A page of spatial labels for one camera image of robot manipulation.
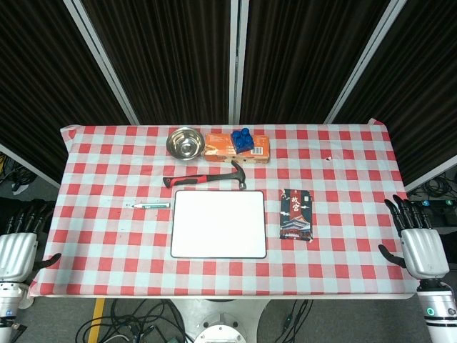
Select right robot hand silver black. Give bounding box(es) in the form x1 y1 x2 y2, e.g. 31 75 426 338
378 194 451 280

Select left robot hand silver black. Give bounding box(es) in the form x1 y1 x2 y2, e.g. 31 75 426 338
0 199 62 285

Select red white checkered tablecloth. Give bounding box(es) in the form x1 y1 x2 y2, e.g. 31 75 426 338
28 119 433 299

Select white dry-erase board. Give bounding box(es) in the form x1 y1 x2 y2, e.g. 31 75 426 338
169 189 268 259

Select black device box with buttons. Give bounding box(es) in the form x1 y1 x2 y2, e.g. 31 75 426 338
410 198 457 227

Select dark blue printed packet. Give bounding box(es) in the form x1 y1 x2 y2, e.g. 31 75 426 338
278 188 315 243

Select dark corrugated partition panel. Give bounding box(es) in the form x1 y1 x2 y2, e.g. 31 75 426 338
80 0 239 125
239 0 392 125
0 0 130 189
335 0 457 192

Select red black claw hammer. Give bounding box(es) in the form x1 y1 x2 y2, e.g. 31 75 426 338
162 159 248 190

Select stainless steel bowl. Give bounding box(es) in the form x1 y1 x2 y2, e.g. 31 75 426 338
166 126 206 161

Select blue plastic building block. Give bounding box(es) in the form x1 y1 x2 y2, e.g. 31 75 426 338
231 126 255 154

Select orange cardboard box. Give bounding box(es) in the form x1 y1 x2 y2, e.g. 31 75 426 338
203 132 271 165

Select black floor cable bundle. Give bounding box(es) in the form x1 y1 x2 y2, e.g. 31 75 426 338
74 299 186 343
410 174 457 201
0 153 34 196

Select black cable with green light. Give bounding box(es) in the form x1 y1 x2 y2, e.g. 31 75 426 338
281 299 313 343

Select white partition frame post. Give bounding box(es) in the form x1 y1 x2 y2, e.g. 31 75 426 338
323 0 408 125
227 0 250 125
63 0 140 125

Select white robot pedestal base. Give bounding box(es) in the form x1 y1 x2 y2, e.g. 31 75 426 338
167 298 276 343

